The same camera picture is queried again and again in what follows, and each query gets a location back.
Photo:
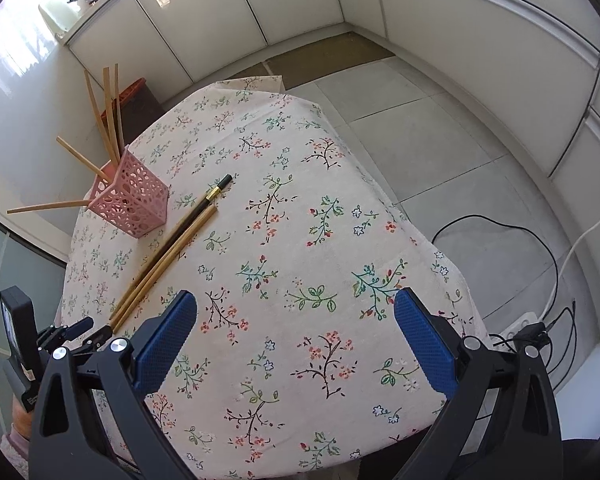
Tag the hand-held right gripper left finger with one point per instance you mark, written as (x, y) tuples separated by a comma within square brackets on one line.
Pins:
[(165, 340)]

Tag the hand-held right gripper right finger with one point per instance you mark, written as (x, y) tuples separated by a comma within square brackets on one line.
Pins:
[(425, 345)]

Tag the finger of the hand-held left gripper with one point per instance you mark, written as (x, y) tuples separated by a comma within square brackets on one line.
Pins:
[(99, 338), (77, 328)]

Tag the tan bamboo chopstick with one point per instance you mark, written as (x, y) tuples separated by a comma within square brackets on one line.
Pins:
[(109, 110), (80, 157), (180, 243), (118, 105), (175, 260), (97, 110), (45, 207)]

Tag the black chopstick with gold band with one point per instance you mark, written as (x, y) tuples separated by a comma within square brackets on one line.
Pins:
[(200, 206)]

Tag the pink perforated utensil holder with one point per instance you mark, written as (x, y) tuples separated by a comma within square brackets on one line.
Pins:
[(130, 200)]

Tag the person's left forearm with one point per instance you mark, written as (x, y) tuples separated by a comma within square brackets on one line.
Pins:
[(22, 417)]

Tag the frosted glass sliding door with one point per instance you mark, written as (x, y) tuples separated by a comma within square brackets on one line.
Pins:
[(10, 270)]

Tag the white power strip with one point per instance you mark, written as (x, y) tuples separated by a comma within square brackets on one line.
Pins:
[(517, 325)]

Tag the floral tablecloth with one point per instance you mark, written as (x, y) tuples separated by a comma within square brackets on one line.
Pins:
[(290, 185)]

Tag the brown trash bin red bag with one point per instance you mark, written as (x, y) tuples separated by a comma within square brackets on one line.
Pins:
[(147, 105)]

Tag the brown floor mat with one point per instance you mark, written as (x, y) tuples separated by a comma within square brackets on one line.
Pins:
[(330, 60), (245, 72)]

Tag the white kitchen base cabinet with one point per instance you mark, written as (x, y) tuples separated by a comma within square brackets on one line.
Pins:
[(480, 60), (205, 10)]

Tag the pale green cutting board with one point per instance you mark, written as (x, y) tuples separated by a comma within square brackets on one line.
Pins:
[(60, 14)]

